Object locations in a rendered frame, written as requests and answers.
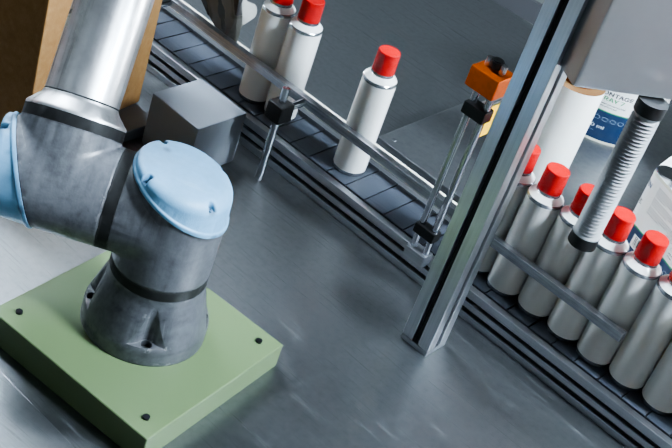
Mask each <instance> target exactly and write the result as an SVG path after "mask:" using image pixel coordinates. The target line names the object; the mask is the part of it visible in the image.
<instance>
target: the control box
mask: <svg viewBox="0 0 672 448"><path fill-rule="evenodd" d="M560 67H561V68H562V70H563V71H564V73H565V74H566V76H567V77H568V79H569V80H570V82H571V83H572V85H574V86H576V87H583V88H590V89H597V90H605V91H612V92H619V93H626V94H634V95H641V96H648V97H655V98H663V99H670V100H672V0H589V1H588V3H587V5H586V7H585V10H584V12H583V14H582V16H581V19H580V21H579V23H578V25H577V27H576V30H575V32H574V34H573V36H572V39H571V41H570V43H569V45H568V47H567V50H566V52H565V54H564V56H563V59H562V61H561V63H560Z"/></svg>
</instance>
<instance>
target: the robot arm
mask: <svg viewBox="0 0 672 448"><path fill-rule="evenodd" d="M154 1H155V0H73V2H72V5H71V8H70V10H69V13H68V16H67V20H66V23H65V26H64V29H63V32H62V35H61V38H60V41H59V44H58V47H57V51H56V54H55V57H54V60H53V63H52V66H51V69H50V72H49V75H48V78H47V81H46V84H45V87H44V88H43V90H41V91H39V92H37V93H35V94H33V95H31V96H29V97H27V98H26V100H25V103H24V106H23V109H22V112H21V113H19V112H17V111H15V112H9V113H7V114H6V115H5V116H4V118H3V120H2V122H1V126H0V216H1V217H3V218H6V219H9V220H12V221H15V222H17V223H20V224H23V225H24V226H25V227H26V228H29V229H32V228H35V229H38V230H42V231H45V232H48V233H51V234H55V235H58V236H61V237H64V238H68V239H71V240H74V241H78V242H81V243H84V244H87V245H91V246H94V247H98V248H101V249H104V250H107V251H111V254H110V258H109V259H108V261H107V262H106V263H105V265H104V266H103V267H102V268H101V270H100V271H99V272H98V274H97V275H96V276H95V277H94V279H93V280H92V281H91V283H90V284H89V285H88V287H87V289H86V291H85V294H84V297H83V301H82V305H81V309H80V319H81V323H82V326H83V328H84V330H85V332H86V334H87V335H88V337H89V338H90V339H91V340H92V341H93V342H94V343H95V344H96V345H97V346H98V347H99V348H100V349H102V350H103V351H104V352H106V353H107V354H109V355H111V356H113V357H115V358H117V359H119V360H122V361H124V362H127V363H131V364H135V365H140V366H147V367H163V366H170V365H174V364H178V363H181V362H183V361H185V360H187V359H189V358H190V357H192V356H193V355H194V354H195V353H196V352H197V351H198V350H199V349H200V347H201V346H202V343H203V341H204V338H205V335H206V332H207V329H208V324H209V314H208V308H207V301H206V285H207V282H208V278H209V275H210V273H211V270H212V267H213V264H214V261H215V257H216V254H217V251H218V248H219V245H220V242H221V239H222V236H223V234H224V232H225V231H226V229H227V227H228V224H229V213H230V209H231V205H232V201H233V190H232V185H231V183H230V180H229V178H228V176H227V175H226V173H225V172H223V171H222V168H221V167H220V165H219V164H218V163H217V162H216V161H214V160H213V159H212V158H211V157H209V156H208V155H207V154H205V153H204V152H202V151H200V150H198V149H196V148H194V147H192V146H190V145H187V144H184V143H181V142H176V141H170V140H166V141H164V142H163V143H162V142H161V141H153V142H150V143H148V144H146V145H144V146H143V147H142V148H141V149H140V150H139V151H134V150H131V149H128V148H125V147H123V146H122V144H123V141H124V138H125V135H126V131H127V130H126V129H125V127H124V125H123V123H122V121H121V119H120V116H119V109H120V106H121V103H122V100H123V97H124V94H125V91H126V88H127V85H128V81H129V78H130V75H131V72H132V69H133V66H134V63H135V60H136V57H137V54H138V50H139V47H140V44H141V41H142V38H143V35H144V32H145V29H146V26H147V23H148V19H149V16H150V13H151V10H152V7H153V4H154ZM201 1H202V3H203V5H204V7H205V10H206V12H207V14H208V16H210V18H211V20H212V22H213V24H214V26H215V27H217V28H218V29H219V30H221V31H222V32H223V33H225V34H226V35H227V36H229V37H230V38H231V39H233V40H234V41H235V42H237V41H238V38H239V35H240V31H241V27H242V26H243V25H244V24H246V23H247V22H249V21H250V20H252V19H253V18H255V16H256V14H257V7H256V5H255V4H253V3H251V2H248V1H247V0H201Z"/></svg>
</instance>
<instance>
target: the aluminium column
mask: <svg viewBox="0 0 672 448"><path fill-rule="evenodd" d="M588 1H589V0H544V3H543V5H542V7H541V10H540V12H539V14H538V17H537V19H536V21H535V24H534V26H533V28H532V31H531V33H530V36H529V38H528V40H527V43H526V45H525V47H524V50H523V52H522V54H521V57H520V59H519V61H518V64H517V66H516V68H515V71H514V73H513V75H512V78H511V80H510V82H509V85H508V87H507V89H506V92H505V94H504V96H503V99H502V101H501V103H500V106H499V108H498V110H497V113H496V115H495V117H494V120H493V122H492V124H491V127H490V129H489V131H488V134H487V136H486V138H485V141H484V143H483V145H482V148H481V150H480V152H479V155H478V157H477V159H476V162H475V164H474V166H473V169H472V171H471V173H470V176H469V178H468V180H467V183H466V185H465V187H464V190H463V192H462V194H461V197H460V199H459V201H458V204H457V206H456V208H455V211H454V213H453V215H452V218H451V220H450V222H449V225H448V227H447V229H446V232H445V234H444V237H443V239H442V241H441V244H440V246H439V248H438V251H437V253H436V255H435V258H434V260H433V262H432V265H431V267H430V269H429V272H428V274H427V276H426V279H425V281H424V283H423V286H422V288H421V290H420V293H419V295H418V297H417V300H416V302H415V304H414V307H413V309H412V311H411V314H410V316H409V318H408V321H407V323H406V325H405V328H404V330H403V333H402V334H401V338H403V339H404V340H405V341H406V342H408V343H409V344H410V345H411V346H412V347H414V348H415V349H416V350H417V351H418V352H420V353H421V354H422V355H423V356H425V357H426V356H428V355H429V354H431V353H432V352H434V351H436V350H437V349H439V348H440V347H442V346H444V345H445V343H446V340H447V338H448V336H449V334H450V332H451V330H452V327H453V325H454V323H455V321H456V319H457V316H458V314H459V312H460V310H461V308H462V305H463V303H464V301H465V299H466V297H467V295H468V292H469V290H470V288H471V286H472V284H473V281H474V279H475V277H476V275H477V273H478V270H479V268H480V266H481V264H482V262H483V260H484V257H485V255H486V253H487V251H488V249H489V246H490V244H491V242H492V240H493V238H494V235H495V233H496V231H497V229H498V227H499V225H500V222H501V220H502V218H503V216H504V214H505V211H506V209H507V207H508V205H509V203H510V200H511V198H512V196H513V194H514V192H515V190H516V187H517V185H518V183H519V181H520V179H521V176H522V174H523V172H524V170H525V168H526V165H527V163H528V161H529V159H530V157H531V155H532V152H533V150H534V148H535V146H536V144H537V141H538V139H539V137H540V135H541V133H542V130H543V128H544V126H545V124H546V122H547V120H548V117H549V115H550V113H551V111H552V109H553V106H554V104H555V102H556V100H557V98H558V95H559V93H560V91H561V89H562V87H563V85H564V82H565V80H566V78H567V76H566V74H565V73H564V71H563V70H562V68H561V67H560V63H561V61H562V59H563V56H564V54H565V52H566V50H567V47H568V45H569V43H570V41H571V39H572V36H573V34H574V32H575V30H576V27H577V25H578V23H579V21H580V19H581V16H582V14H583V12H584V10H585V7H586V5H587V3H588Z"/></svg>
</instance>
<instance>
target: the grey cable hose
mask: <svg viewBox="0 0 672 448"><path fill-rule="evenodd" d="M668 108H669V104H668V103H667V101H666V100H664V99H663V98H655V97H648V96H641V95H639V96H638V98H637V100H636V102H635V104H634V106H633V109H634V110H633V111H632V112H631V114H630V116H629V118H628V121H627V122H626V124H625V126H624V128H623V131H622V132H621V134H620V136H619V138H618V140H617V142H616V144H615V146H614V148H613V150H612V152H611V154H610V156H609V158H608V160H607V162H606V164H605V166H604V168H603V171H602V172H601V174H600V175H599V178H598V180H597V182H596V184H595V186H594V188H593V190H592V191H591V194H590V196H589V197H588V200H587V202H586V204H585V206H584V208H583V210H582V212H581V213H580V216H579V218H578V219H577V222H576V224H575V225H574V226H573V228H572V230H571V232H570V234H569V236H568V241H569V243H570V244H571V245H572V246H573V247H574V248H576V249H578V250H580V251H582V252H593V251H594V250H595V249H596V247H597V245H598V243H599V241H600V239H601V235H602V233H603V231H604V229H605V227H606V226H607V223H608V221H609V220H610V217H611V216H612V214H613V211H614V210H615V208H616V206H617V204H618V202H619V201H620V198H621V196H622V195H623V192H624V191H625V189H626V186H627V185H628V183H629V181H630V179H631V176H632V175H633V173H634V172H635V169H636V167H637V166H638V163H639V162H640V160H641V158H642V156H643V153H644V152H645V150H646V149H647V146H648V145H649V143H650V140H651V139H652V136H653V135H654V133H655V131H656V129H657V126H658V125H659V122H660V121H662V120H663V118H664V116H665V114H666V112H667V110H668Z"/></svg>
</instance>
